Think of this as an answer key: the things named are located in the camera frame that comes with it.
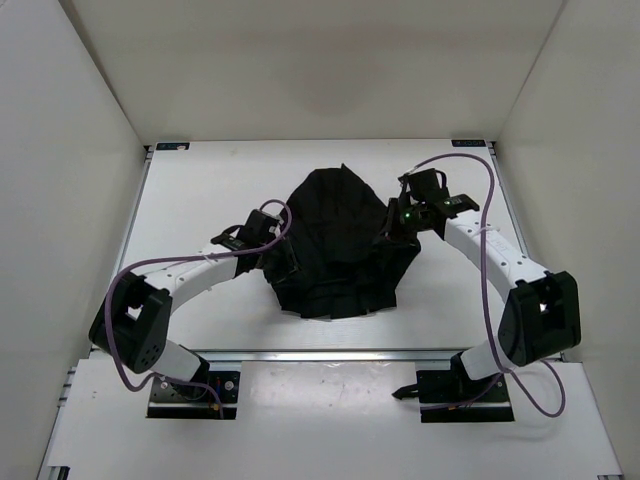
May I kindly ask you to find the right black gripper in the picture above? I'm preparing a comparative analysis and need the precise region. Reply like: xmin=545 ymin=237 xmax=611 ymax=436
xmin=373 ymin=198 xmax=426 ymax=248

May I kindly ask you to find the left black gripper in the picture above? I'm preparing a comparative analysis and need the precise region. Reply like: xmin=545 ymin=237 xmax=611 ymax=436
xmin=257 ymin=233 xmax=310 ymax=286

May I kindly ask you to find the black skirt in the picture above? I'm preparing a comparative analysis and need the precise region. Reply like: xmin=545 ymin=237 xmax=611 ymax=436
xmin=265 ymin=165 xmax=421 ymax=319

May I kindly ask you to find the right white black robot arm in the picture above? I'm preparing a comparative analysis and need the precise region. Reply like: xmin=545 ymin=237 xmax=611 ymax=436
xmin=383 ymin=195 xmax=581 ymax=401

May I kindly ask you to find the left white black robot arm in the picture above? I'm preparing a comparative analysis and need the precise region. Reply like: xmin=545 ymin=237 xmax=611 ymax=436
xmin=88 ymin=234 xmax=290 ymax=398

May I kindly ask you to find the right corner label sticker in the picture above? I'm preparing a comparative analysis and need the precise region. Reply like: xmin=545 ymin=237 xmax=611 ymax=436
xmin=451 ymin=139 xmax=486 ymax=148

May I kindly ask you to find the corner label sticker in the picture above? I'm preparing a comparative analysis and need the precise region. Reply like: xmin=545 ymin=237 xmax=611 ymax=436
xmin=155 ymin=142 xmax=190 ymax=151
xmin=451 ymin=139 xmax=486 ymax=148

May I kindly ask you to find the left corner label sticker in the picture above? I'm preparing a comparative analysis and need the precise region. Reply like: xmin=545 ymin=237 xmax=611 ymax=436
xmin=155 ymin=142 xmax=190 ymax=151

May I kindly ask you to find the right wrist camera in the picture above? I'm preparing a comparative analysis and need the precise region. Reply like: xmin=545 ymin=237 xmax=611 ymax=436
xmin=398 ymin=168 xmax=480 ymax=215

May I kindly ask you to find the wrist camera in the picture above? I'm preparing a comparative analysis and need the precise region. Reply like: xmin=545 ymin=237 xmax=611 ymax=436
xmin=398 ymin=168 xmax=480 ymax=215
xmin=210 ymin=209 xmax=279 ymax=251

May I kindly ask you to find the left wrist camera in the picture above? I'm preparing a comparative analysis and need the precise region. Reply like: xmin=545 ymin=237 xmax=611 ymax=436
xmin=210 ymin=209 xmax=279 ymax=251

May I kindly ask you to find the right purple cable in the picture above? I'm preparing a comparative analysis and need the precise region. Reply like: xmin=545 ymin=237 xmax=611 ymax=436
xmin=409 ymin=153 xmax=567 ymax=419

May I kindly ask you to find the purple cable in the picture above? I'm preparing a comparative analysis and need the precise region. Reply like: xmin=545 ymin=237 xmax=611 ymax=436
xmin=409 ymin=153 xmax=567 ymax=419
xmin=107 ymin=199 xmax=294 ymax=414

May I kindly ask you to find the aluminium front rail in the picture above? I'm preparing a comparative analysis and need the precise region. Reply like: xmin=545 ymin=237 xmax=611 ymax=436
xmin=89 ymin=349 xmax=561 ymax=364

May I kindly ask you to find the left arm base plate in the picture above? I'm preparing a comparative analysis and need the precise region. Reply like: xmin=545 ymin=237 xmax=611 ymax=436
xmin=146 ymin=363 xmax=241 ymax=420

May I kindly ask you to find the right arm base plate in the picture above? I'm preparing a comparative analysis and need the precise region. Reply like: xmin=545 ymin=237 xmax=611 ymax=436
xmin=392 ymin=370 xmax=515 ymax=424

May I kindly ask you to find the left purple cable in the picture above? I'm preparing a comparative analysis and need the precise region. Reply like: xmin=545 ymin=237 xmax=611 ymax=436
xmin=107 ymin=199 xmax=294 ymax=414

